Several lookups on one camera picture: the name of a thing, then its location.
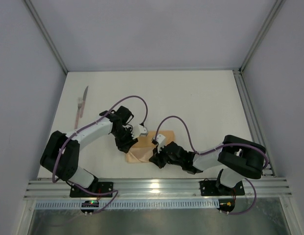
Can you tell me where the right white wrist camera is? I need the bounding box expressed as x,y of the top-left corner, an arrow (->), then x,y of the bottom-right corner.
152,134 -> 166,153

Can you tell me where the right side aluminium rail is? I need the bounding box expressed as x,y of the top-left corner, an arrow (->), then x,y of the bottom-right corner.
232,70 -> 276,177

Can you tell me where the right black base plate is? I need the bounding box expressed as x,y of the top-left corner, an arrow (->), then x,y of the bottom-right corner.
199,179 -> 245,196

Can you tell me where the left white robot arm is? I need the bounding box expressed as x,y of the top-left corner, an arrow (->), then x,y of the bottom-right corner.
40,106 -> 138,197

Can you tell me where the slotted cable duct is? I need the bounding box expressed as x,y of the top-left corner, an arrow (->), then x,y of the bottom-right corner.
34,198 -> 218,210

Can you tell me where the front aluminium rail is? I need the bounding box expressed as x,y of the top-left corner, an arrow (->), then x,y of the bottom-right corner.
24,177 -> 292,200

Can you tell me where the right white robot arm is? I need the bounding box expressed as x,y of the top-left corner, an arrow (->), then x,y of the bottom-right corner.
149,135 -> 269,196

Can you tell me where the pink handled table knife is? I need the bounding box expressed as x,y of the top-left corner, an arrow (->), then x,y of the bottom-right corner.
74,86 -> 88,129

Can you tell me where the controller board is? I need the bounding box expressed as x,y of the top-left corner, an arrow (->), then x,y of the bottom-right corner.
217,197 -> 236,214
80,200 -> 99,215

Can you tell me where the left controller board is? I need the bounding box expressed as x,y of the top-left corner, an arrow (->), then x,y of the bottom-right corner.
80,200 -> 99,215

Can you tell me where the aluminium frame post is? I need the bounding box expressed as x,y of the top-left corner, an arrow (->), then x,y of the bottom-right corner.
239,0 -> 286,73
22,0 -> 69,75

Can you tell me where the left aluminium frame post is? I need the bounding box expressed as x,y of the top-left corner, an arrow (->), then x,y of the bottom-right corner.
22,0 -> 69,75

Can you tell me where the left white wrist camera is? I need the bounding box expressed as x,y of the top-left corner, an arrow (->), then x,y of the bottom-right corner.
131,124 -> 149,139

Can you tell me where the peach satin cloth napkin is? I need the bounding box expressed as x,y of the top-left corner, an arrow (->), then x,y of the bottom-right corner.
126,130 -> 175,164

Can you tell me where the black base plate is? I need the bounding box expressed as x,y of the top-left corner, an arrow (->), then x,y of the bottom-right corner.
70,182 -> 114,198
199,179 -> 245,196

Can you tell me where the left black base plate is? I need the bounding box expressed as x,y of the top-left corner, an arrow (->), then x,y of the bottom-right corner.
70,182 -> 114,198

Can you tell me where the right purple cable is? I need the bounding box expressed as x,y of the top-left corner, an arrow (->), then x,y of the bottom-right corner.
155,116 -> 269,216

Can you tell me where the right controller board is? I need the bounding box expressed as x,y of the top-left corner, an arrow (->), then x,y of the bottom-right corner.
217,197 -> 236,214

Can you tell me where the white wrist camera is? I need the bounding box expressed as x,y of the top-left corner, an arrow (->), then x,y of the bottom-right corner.
131,124 -> 149,139
152,134 -> 166,153

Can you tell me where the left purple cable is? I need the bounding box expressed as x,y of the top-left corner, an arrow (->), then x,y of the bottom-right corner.
51,95 -> 149,221

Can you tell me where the purple cable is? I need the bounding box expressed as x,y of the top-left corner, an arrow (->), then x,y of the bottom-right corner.
51,95 -> 149,221
155,116 -> 269,216

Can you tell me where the right aluminium frame post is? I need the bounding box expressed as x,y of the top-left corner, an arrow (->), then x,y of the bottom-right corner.
239,0 -> 286,73

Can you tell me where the aluminium rail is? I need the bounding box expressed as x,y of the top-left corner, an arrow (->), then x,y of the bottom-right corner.
24,177 -> 292,200
232,70 -> 276,177

